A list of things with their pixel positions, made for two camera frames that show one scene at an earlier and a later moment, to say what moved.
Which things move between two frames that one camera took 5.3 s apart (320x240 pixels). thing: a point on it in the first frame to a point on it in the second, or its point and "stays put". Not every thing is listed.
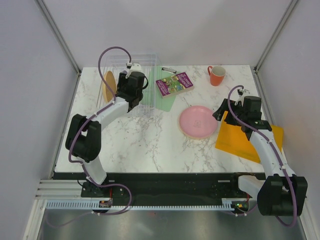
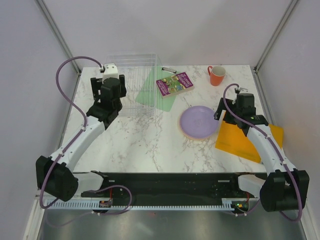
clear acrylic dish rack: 113,65 stays put
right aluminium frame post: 288,10 stays put
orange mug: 217,75 stays put
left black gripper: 122,80 to 95,84
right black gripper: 225,106 stays put
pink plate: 198,121 to 187,137
